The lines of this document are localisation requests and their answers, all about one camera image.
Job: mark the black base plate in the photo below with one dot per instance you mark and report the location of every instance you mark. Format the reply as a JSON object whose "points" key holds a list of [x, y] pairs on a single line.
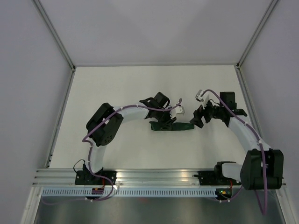
{"points": [[210, 178], [86, 178]]}

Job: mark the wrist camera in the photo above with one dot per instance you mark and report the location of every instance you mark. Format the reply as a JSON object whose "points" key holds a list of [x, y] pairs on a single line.
{"points": [[202, 97], [179, 110]]}

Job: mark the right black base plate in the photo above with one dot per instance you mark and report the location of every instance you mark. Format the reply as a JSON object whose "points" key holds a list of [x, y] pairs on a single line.
{"points": [[210, 178]]}

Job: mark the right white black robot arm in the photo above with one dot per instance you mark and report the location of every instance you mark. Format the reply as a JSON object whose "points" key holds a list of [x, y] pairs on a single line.
{"points": [[262, 167]]}

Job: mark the dark green cloth napkin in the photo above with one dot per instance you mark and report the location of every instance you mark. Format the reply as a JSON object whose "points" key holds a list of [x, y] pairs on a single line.
{"points": [[177, 126]]}

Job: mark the aluminium rail beam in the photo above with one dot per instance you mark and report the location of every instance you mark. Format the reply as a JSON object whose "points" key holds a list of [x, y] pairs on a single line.
{"points": [[128, 178]]}

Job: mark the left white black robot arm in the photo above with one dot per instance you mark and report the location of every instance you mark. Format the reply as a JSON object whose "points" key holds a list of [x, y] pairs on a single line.
{"points": [[105, 123]]}

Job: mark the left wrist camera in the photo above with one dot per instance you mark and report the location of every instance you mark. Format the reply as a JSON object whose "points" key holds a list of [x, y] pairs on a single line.
{"points": [[179, 110]]}

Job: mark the aluminium frame post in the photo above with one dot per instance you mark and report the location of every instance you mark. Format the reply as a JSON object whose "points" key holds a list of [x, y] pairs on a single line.
{"points": [[266, 16], [48, 23]]}

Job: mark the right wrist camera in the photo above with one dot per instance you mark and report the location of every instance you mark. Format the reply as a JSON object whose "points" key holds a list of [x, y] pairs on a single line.
{"points": [[202, 97]]}

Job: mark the left aluminium frame post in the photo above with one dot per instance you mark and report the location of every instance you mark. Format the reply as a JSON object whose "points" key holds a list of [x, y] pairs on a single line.
{"points": [[48, 23]]}

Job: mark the white slotted cable duct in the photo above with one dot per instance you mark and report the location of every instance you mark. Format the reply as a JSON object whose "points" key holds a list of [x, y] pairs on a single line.
{"points": [[132, 192]]}

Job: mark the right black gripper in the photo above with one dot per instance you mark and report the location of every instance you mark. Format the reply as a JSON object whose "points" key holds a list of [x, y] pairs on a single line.
{"points": [[198, 115]]}

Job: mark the right aluminium frame post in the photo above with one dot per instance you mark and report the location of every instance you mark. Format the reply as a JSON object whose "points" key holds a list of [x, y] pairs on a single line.
{"points": [[266, 16]]}

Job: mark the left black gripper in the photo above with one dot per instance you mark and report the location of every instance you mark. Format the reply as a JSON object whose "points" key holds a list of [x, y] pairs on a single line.
{"points": [[169, 121]]}

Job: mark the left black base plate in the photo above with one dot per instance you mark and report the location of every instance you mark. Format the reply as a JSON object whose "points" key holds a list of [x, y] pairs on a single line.
{"points": [[86, 178]]}

